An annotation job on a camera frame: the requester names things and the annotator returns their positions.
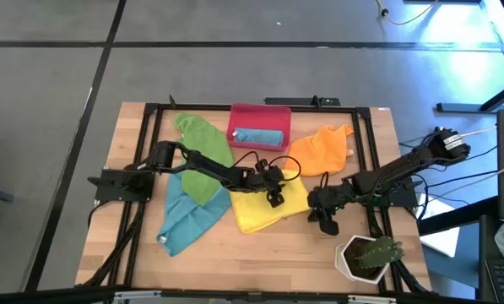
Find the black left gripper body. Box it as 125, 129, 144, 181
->
247, 159, 286, 209

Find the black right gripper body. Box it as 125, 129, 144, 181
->
306, 185, 350, 236

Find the yellow microfiber towel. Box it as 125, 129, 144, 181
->
229, 168, 312, 236

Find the blue microfiber towel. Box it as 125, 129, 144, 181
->
156, 172, 232, 258
233, 127, 285, 148

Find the orange microfiber towel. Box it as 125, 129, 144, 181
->
284, 124, 355, 177

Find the red plastic basket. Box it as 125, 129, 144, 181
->
226, 102, 293, 152

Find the green microfiber towel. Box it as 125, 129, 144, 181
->
173, 111, 236, 208

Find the white hexagonal plant pot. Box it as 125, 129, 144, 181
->
333, 235, 393, 285

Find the green cactus plant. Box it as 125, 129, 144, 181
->
355, 236, 404, 271

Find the black bar with clamp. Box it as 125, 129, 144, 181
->
263, 95, 341, 107

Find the white paper sheet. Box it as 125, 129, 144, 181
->
415, 193, 462, 258

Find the black desk leg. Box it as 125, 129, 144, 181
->
436, 78, 504, 114

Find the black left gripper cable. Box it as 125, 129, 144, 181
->
234, 150, 302, 182

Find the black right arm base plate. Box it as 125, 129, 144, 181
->
357, 172, 420, 209

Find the black aluminium table frame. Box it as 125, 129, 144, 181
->
82, 95, 432, 296

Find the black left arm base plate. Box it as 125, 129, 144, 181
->
87, 168, 155, 203

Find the yellow plug with white cable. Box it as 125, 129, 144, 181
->
458, 125, 497, 138

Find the yellow floor cable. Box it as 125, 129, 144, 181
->
376, 0, 441, 26

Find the black camera rig beam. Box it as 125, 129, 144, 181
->
0, 285, 504, 304

